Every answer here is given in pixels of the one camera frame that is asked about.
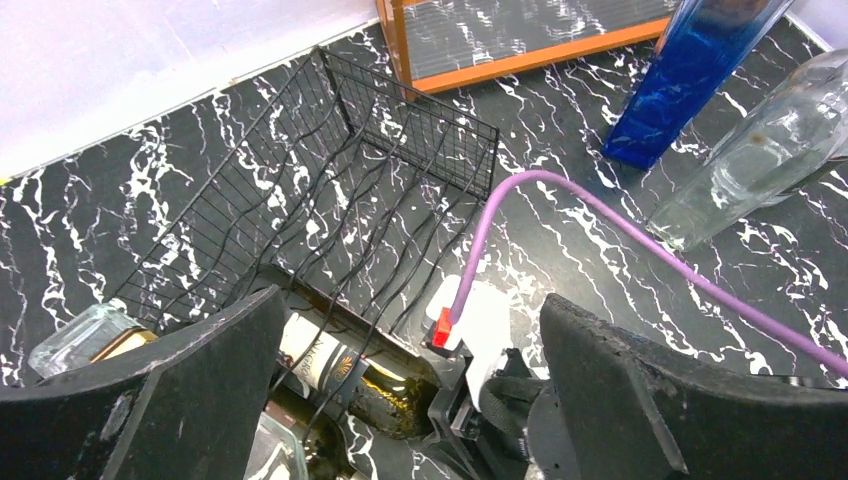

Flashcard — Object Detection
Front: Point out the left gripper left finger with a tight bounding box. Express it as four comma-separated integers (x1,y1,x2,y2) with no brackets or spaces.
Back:
1,286,286,479

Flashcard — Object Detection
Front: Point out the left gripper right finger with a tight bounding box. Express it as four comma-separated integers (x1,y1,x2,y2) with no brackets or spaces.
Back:
539,294,847,479

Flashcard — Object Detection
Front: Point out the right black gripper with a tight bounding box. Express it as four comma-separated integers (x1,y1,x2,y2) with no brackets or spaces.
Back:
427,348,564,479

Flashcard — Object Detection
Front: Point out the clear square liquor bottle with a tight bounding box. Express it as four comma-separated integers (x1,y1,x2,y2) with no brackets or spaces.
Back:
27,304,158,379

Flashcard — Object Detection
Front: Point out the dark green wine bottle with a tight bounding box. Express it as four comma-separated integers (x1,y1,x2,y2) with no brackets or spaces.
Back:
244,386,366,479

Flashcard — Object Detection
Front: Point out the orange wooden shelf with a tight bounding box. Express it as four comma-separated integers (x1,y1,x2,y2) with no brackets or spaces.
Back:
376,0,677,93

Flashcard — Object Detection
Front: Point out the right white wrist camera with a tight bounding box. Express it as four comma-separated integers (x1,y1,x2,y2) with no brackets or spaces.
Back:
445,281,514,412

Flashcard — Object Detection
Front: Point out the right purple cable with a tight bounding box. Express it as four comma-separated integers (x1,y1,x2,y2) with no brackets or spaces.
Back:
449,170,848,379

